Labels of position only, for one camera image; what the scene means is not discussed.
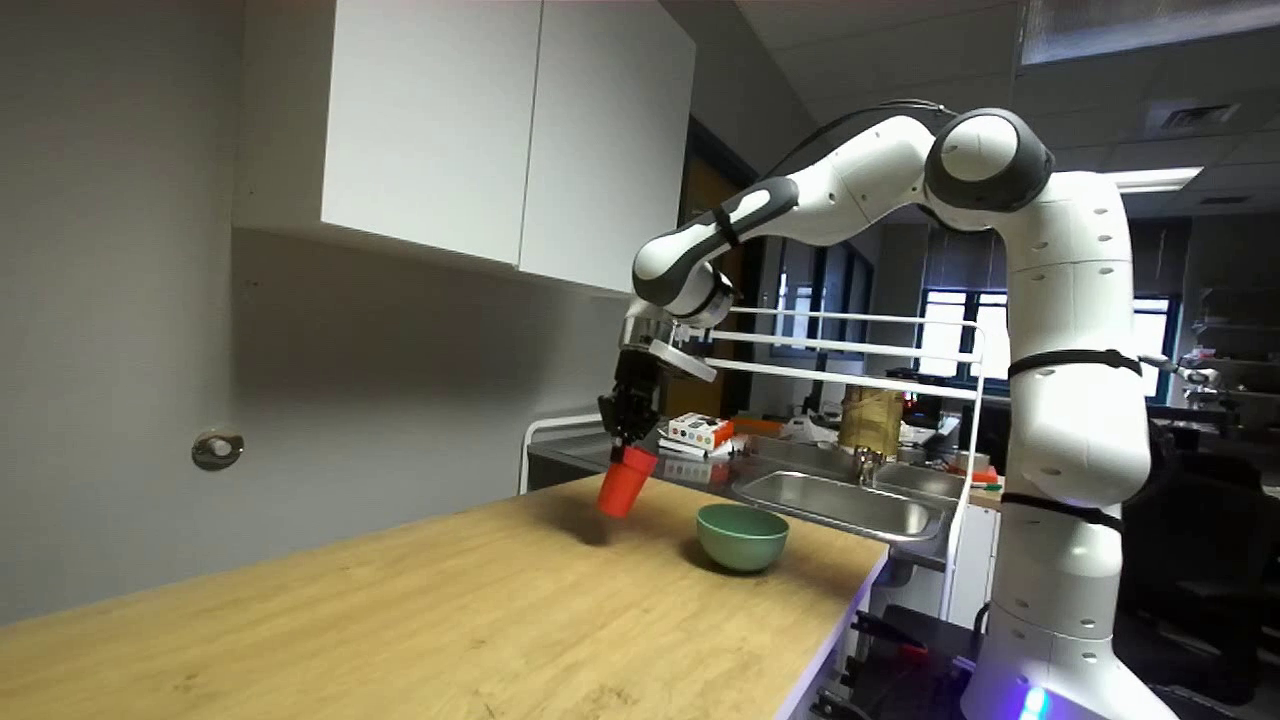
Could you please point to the green bowl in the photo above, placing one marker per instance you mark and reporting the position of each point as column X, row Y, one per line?
column 742, row 540

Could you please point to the stainless steel sink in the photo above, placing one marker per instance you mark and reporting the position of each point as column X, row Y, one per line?
column 832, row 506

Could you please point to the tan bottle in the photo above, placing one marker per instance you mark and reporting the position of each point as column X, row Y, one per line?
column 870, row 421

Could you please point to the red plastic cup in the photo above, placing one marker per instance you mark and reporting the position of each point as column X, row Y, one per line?
column 626, row 486

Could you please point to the white wall cabinet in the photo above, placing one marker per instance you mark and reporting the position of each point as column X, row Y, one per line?
column 507, row 123

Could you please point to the black clamp device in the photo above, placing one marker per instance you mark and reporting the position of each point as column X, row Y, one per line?
column 901, row 663

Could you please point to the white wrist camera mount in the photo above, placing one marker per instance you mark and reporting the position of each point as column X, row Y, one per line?
column 682, row 360

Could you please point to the red and white box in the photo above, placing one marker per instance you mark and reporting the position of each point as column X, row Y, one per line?
column 699, row 434

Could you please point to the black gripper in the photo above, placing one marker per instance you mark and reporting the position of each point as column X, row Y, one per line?
column 637, row 403

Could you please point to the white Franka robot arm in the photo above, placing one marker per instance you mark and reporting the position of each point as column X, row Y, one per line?
column 1067, row 403

